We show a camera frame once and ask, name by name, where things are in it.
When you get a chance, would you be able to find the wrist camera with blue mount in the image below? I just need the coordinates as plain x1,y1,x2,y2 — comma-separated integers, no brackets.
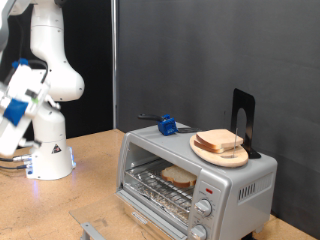
2,89,40,127

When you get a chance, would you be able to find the silver oven knob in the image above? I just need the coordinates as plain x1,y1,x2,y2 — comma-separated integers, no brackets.
194,198,214,218
188,224,208,240

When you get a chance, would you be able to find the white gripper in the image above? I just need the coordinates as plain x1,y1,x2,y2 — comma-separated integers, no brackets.
0,63,62,158

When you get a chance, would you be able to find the metal oven rack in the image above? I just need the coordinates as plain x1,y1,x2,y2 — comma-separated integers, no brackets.
124,159,198,222

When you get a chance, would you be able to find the slotted spatula with blue block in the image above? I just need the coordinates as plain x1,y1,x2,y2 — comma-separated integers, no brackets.
137,113,203,137

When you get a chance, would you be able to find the black metal bookend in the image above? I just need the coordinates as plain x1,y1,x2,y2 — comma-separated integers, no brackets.
230,88,262,160

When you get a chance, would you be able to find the robot base cable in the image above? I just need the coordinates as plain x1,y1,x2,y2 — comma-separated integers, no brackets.
0,154,33,163
0,164,30,171

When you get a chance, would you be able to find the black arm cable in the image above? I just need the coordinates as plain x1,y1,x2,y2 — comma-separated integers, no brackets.
3,13,50,85

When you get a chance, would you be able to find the vertical metal pole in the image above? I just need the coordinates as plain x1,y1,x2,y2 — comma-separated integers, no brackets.
111,0,119,130

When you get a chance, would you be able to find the glass oven door with handle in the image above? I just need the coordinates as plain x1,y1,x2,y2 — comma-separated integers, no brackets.
69,189,190,240

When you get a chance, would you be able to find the round wooden plate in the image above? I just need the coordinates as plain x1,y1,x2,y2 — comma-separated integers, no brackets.
189,134,250,169

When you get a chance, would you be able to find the white bread slice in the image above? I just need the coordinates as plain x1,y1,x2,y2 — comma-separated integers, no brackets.
193,139,226,155
195,128,245,150
160,165,198,189

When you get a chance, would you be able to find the silver toaster oven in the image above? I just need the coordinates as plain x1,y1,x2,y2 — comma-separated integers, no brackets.
116,121,278,240

